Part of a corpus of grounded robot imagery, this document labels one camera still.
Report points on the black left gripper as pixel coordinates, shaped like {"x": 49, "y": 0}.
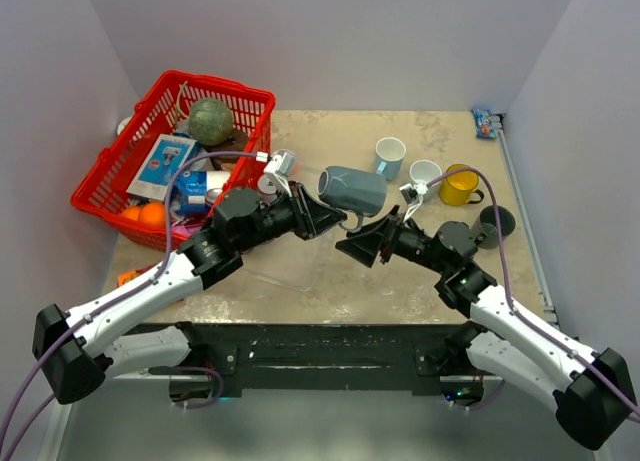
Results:
{"x": 318, "y": 218}

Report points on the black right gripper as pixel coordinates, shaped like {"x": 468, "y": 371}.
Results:
{"x": 366, "y": 243}

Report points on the dark teal mug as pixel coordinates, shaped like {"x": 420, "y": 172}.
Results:
{"x": 360, "y": 192}

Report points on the light grey mug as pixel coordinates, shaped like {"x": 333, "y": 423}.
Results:
{"x": 266, "y": 186}

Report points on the blue white round mug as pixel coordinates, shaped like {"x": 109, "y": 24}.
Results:
{"x": 424, "y": 171}

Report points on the light blue square mug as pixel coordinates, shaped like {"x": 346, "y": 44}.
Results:
{"x": 389, "y": 156}

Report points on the yellow mug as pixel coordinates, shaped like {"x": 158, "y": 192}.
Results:
{"x": 461, "y": 186}

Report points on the dark grey mug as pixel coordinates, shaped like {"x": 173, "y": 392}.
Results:
{"x": 487, "y": 225}

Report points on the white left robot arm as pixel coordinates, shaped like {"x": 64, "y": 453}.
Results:
{"x": 71, "y": 347}

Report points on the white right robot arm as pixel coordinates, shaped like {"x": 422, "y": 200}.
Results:
{"x": 590, "y": 392}

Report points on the clear plastic tray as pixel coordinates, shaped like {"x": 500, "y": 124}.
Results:
{"x": 289, "y": 261}

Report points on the brown wooden lid jar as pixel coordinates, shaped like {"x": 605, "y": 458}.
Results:
{"x": 236, "y": 142}

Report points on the purple can silver top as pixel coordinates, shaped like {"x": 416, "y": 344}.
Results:
{"x": 212, "y": 196}

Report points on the green netted melon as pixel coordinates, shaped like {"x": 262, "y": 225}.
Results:
{"x": 210, "y": 121}

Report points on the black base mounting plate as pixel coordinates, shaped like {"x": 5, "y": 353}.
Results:
{"x": 424, "y": 360}

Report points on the red plastic shopping basket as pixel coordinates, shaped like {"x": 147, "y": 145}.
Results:
{"x": 103, "y": 191}

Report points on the blue candy packet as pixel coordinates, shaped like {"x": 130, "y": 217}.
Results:
{"x": 485, "y": 121}

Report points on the blue razor box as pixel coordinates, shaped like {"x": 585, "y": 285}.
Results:
{"x": 167, "y": 155}

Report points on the orange fruit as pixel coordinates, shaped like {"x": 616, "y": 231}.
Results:
{"x": 153, "y": 215}
{"x": 131, "y": 213}

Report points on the pink purple packet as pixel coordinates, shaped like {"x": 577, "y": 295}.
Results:
{"x": 129, "y": 276}

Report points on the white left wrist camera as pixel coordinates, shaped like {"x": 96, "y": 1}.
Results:
{"x": 280, "y": 165}

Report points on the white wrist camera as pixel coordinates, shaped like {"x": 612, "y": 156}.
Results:
{"x": 280, "y": 165}
{"x": 413, "y": 194}

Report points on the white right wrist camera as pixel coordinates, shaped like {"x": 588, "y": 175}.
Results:
{"x": 413, "y": 194}

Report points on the aluminium frame rail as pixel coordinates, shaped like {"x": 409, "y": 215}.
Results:
{"x": 550, "y": 312}

